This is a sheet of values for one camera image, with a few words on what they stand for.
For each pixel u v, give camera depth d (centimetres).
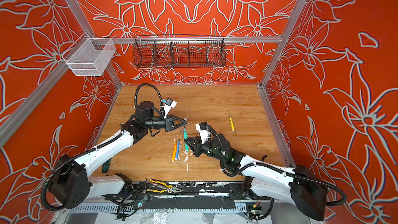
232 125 96
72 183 40
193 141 71
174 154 85
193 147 68
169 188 73
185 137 70
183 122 71
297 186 41
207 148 64
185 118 71
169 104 67
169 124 65
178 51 100
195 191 74
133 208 68
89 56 92
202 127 64
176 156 83
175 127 68
